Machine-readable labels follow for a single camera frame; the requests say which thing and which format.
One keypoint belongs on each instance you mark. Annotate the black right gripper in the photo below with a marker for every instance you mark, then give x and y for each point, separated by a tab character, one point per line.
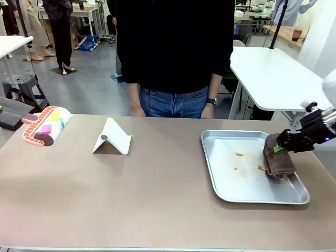
319	131

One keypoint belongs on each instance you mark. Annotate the brown towel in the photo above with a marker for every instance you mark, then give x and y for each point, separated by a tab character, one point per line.
278	162

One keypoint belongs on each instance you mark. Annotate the blue sticky note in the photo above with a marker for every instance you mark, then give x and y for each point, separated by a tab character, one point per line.
61	123

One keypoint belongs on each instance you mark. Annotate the yellow sticky note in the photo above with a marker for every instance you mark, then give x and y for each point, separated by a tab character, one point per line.
55	115

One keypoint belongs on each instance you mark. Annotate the pink sticky note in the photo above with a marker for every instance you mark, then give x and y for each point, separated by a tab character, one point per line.
45	129

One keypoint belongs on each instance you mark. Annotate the person's right forearm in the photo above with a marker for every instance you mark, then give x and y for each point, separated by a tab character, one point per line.
134	94

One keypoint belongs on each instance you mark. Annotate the person's left forearm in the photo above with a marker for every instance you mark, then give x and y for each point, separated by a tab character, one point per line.
216	86

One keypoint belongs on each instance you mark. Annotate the person's left hand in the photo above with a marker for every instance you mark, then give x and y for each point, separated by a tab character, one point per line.
207	112

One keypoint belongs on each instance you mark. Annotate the person's right hand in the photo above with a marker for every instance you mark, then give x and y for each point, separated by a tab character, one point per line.
137	112

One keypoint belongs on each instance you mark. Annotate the orange food crumb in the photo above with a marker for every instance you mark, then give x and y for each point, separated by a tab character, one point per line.
260	167
239	154
235	168

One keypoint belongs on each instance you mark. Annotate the silver metal tray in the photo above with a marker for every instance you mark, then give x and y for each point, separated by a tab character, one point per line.
236	183

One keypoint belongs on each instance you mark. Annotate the black wristwatch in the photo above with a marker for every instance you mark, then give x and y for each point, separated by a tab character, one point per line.
212	101

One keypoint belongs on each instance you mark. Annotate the brown cup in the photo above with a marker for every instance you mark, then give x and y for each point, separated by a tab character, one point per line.
296	35

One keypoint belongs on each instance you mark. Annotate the light wooden table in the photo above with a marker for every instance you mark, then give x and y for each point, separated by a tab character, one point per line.
286	34

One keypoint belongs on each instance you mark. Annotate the black tripod pole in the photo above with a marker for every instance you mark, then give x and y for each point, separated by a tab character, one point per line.
23	18
278	23

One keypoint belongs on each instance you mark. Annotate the person's blue jeans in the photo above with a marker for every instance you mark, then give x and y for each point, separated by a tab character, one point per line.
174	102

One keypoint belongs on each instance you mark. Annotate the purple bag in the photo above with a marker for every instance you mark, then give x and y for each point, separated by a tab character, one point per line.
237	30

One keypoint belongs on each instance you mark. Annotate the bystander in light blue shirt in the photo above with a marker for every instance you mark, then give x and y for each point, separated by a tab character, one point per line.
291	11

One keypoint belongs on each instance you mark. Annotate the white folded roller stand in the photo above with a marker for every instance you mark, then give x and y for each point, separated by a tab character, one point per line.
115	139

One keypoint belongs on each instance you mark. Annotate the teal floor marker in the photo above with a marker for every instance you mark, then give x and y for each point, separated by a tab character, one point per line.
116	78

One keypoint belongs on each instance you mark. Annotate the blue plastic bag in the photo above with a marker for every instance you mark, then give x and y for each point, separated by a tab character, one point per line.
88	43

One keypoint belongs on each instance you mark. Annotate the brown cardboard box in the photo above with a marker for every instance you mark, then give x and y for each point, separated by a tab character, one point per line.
74	34

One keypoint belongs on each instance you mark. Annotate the wooden-top white desk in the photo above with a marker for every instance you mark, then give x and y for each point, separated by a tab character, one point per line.
84	10

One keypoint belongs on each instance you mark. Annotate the dark floor mat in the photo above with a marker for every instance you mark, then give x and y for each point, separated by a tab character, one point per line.
56	71

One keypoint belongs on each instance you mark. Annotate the bystander in black trousers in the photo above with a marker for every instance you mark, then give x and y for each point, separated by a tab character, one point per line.
61	34

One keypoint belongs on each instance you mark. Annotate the grey stool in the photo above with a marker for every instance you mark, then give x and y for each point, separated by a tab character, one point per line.
21	81

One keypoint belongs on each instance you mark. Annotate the bystander in beige trousers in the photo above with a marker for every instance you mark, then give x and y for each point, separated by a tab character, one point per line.
36	29

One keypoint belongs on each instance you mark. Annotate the small white table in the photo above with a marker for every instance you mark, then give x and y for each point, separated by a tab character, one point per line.
13	44

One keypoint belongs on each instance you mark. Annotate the bystander in dark clothes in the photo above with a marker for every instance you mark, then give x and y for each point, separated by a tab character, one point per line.
9	15

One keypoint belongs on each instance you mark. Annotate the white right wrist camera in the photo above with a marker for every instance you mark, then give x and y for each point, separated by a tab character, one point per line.
305	104

